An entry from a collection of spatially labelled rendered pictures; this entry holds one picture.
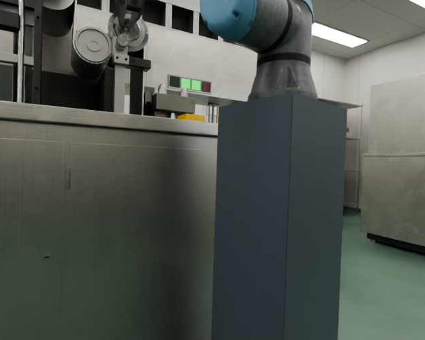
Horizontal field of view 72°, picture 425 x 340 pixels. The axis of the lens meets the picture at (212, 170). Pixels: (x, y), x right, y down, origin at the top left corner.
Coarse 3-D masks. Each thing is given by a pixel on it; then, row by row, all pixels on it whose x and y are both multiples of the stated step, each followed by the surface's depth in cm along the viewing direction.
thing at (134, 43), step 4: (128, 16) 107; (116, 20) 105; (116, 24) 105; (140, 24) 109; (116, 28) 105; (140, 28) 109; (140, 32) 109; (144, 32) 110; (116, 36) 105; (140, 36) 109; (136, 40) 108; (140, 40) 109; (128, 44) 107; (132, 44) 108; (136, 44) 108; (128, 52) 114; (132, 52) 116
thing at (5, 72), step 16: (0, 80) 117; (32, 80) 122; (48, 80) 125; (64, 80) 128; (80, 80) 131; (96, 80) 134; (0, 96) 117; (32, 96) 122; (48, 96) 125; (64, 96) 128; (80, 96) 131
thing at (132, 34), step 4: (128, 20) 106; (124, 24) 105; (136, 24) 107; (120, 28) 104; (132, 28) 106; (136, 28) 107; (120, 32) 105; (124, 32) 105; (128, 32) 106; (132, 32) 107; (136, 32) 107; (128, 36) 106; (132, 36) 106; (136, 36) 107; (132, 40) 108
